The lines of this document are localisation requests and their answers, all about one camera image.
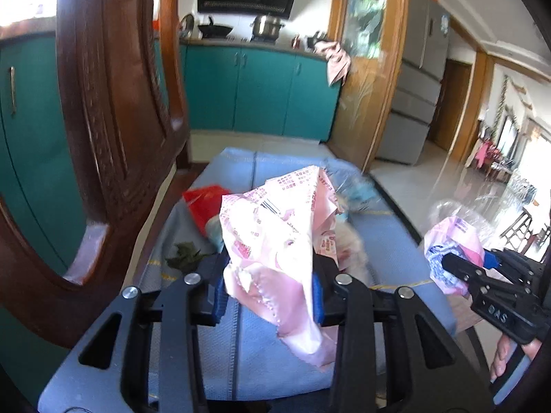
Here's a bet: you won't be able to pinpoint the dark wooden lattice chair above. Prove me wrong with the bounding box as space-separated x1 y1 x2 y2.
501 206 551 264

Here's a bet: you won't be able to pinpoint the red plastic bag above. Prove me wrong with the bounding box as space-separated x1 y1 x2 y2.
183 185 231 238

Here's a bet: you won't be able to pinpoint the white crumpled tissue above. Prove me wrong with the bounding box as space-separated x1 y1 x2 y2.
336 219 376 285

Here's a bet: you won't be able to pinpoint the black wok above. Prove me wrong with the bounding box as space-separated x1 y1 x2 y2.
198 16 234 40

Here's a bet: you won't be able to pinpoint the green leaf scrap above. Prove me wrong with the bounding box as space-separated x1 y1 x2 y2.
166 243 212 273

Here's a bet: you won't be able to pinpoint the carved wooden chair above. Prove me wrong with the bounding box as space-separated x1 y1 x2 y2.
0 0 216 350

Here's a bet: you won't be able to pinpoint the large pink printed plastic bag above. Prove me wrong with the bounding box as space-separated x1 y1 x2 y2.
219 166 345 368

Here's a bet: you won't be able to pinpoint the clear wrapper with teal print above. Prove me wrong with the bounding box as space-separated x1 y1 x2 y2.
325 167 385 215

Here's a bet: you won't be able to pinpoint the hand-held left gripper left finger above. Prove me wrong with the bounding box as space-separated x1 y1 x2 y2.
38 252 231 413

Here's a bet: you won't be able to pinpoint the clear plastic bag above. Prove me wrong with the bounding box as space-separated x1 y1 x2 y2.
428 198 503 248

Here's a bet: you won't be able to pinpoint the blue striped seat cushion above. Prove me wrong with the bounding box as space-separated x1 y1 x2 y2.
38 146 457 413

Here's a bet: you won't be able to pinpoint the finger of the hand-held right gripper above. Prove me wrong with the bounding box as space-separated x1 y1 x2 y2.
484 249 535 277
443 252 481 287

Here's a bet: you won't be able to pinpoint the brown wooden room door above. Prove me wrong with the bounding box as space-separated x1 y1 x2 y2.
427 57 474 152

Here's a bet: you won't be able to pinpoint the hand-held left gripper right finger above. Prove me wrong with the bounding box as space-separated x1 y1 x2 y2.
312 257 496 413

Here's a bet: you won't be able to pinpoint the grey refrigerator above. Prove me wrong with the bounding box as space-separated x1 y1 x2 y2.
374 0 451 167

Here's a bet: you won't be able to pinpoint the steel cooking pot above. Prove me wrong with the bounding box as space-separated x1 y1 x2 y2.
250 13 285 38

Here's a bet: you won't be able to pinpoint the pink hanging cloth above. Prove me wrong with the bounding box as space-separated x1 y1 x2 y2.
313 40 352 87

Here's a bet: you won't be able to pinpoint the person's right hand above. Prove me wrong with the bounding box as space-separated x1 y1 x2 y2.
490 336 542 384

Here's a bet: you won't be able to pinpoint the pink hanging clothes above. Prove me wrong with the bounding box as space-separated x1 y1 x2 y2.
472 141 497 169

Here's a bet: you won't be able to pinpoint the pink and blue wrapper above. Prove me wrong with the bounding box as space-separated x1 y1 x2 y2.
424 216 487 297

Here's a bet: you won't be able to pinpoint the wooden glass door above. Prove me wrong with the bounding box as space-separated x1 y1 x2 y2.
328 0 409 173

